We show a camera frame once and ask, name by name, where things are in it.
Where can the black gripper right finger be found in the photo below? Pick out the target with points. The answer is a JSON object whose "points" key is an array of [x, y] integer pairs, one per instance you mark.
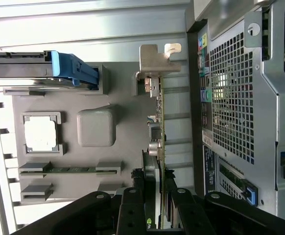
{"points": [[189, 213]]}

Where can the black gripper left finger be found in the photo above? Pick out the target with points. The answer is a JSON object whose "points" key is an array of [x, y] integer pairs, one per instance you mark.
{"points": [[130, 213]]}

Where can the blue slot clip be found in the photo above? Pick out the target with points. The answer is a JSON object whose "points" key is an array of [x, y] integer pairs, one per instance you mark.
{"points": [[251, 193]]}

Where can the green RAM stick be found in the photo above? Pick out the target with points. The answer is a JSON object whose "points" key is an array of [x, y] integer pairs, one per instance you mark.
{"points": [[78, 169]]}

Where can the silver CPU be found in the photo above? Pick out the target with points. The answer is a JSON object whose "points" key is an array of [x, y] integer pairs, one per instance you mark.
{"points": [[40, 134]]}

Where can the open black PC case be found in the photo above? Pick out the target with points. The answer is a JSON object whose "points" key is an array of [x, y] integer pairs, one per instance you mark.
{"points": [[267, 122]]}

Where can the grey parts rack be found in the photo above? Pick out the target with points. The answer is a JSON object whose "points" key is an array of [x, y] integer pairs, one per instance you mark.
{"points": [[96, 98]]}

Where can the hard drive in blue caddy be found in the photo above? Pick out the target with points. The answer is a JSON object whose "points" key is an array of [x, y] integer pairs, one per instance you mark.
{"points": [[66, 66]]}

